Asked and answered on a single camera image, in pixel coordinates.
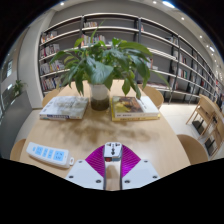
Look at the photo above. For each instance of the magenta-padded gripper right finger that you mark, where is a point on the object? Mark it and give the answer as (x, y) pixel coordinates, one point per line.
(140, 173)

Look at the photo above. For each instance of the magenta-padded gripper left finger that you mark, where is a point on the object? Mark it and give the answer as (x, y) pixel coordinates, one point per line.
(83, 173)

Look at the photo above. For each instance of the small white charger block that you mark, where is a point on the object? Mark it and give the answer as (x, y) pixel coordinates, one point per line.
(112, 150)

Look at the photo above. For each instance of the white power strip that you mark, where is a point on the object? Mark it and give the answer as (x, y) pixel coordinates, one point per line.
(48, 154)

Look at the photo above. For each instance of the round-backed wooden chair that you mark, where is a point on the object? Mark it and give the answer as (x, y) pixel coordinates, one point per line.
(18, 151)
(50, 96)
(155, 96)
(193, 150)

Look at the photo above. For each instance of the yellow-edged picture book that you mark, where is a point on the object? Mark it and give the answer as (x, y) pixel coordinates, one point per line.
(133, 106)

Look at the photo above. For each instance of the large white book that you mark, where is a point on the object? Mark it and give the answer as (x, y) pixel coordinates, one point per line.
(65, 107)

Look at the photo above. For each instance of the green potted plant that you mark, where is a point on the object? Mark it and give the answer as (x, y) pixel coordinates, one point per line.
(100, 70)

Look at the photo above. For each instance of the small green ledge plant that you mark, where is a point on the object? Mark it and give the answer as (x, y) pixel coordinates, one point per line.
(18, 87)

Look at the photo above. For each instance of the grey shelf unit with books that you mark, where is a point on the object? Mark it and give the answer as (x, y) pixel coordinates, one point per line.
(160, 36)

